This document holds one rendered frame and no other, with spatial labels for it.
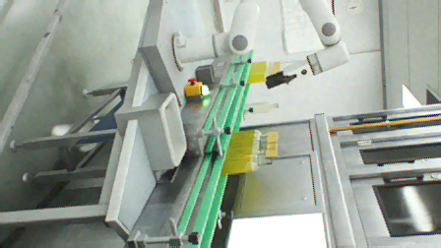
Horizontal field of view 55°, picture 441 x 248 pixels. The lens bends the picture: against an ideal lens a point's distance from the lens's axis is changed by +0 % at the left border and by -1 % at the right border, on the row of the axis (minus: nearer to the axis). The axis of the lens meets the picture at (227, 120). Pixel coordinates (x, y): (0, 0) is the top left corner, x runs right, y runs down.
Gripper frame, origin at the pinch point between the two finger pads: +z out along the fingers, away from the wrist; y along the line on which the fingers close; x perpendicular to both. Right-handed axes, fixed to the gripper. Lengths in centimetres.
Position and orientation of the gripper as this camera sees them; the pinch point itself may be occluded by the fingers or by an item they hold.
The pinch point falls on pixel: (271, 81)
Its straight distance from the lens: 157.6
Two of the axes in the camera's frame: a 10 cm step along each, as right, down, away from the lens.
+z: -9.0, 3.5, 2.6
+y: 1.2, -3.8, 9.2
